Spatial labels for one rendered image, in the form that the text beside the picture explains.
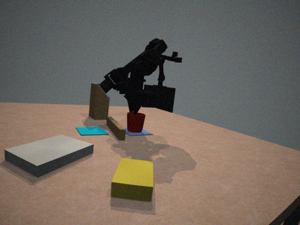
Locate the tan wooden plank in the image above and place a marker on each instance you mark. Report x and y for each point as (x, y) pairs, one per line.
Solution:
(116, 128)

